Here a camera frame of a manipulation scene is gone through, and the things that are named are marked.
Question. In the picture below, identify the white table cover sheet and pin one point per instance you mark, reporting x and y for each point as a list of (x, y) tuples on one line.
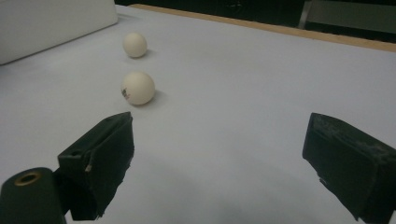
[(233, 93)]

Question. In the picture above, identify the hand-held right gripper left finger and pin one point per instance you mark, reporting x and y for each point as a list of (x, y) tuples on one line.
[(99, 161)]

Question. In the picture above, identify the white ping-pong ball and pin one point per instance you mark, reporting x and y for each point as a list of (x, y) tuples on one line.
[(134, 45), (138, 88)]

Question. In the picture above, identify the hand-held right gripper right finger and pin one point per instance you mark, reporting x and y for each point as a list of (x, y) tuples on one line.
[(351, 165)]

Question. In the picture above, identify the white plastic tray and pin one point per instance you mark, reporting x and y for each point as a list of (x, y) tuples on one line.
[(46, 25)]

